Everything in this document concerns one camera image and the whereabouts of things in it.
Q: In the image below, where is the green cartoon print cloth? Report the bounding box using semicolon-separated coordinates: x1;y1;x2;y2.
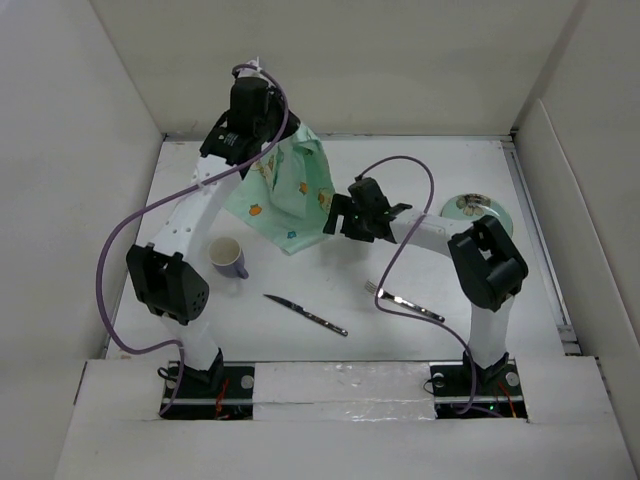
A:
225;124;335;255

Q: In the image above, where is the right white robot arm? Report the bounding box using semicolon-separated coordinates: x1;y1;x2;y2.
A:
323;178;529;394

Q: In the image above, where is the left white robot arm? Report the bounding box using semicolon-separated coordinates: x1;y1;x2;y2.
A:
126;76;299;397

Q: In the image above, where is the steel fork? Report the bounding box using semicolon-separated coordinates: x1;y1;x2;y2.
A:
365;280;445;323

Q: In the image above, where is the light green floral plate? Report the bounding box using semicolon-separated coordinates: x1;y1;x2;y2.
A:
440;193;514;237

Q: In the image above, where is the steel table knife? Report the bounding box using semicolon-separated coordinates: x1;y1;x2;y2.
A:
264;294;349;337

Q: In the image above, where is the purple ceramic mug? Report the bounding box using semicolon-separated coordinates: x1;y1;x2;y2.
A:
208;237;249;280

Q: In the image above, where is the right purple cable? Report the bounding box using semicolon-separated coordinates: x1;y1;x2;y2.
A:
354;156;481;416

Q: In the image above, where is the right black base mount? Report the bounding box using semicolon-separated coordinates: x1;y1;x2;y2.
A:
423;359;528;420

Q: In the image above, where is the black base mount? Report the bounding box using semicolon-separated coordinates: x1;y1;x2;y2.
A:
423;359;528;420
157;361;256;421

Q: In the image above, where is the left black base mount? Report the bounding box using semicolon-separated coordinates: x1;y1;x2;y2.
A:
157;361;256;421

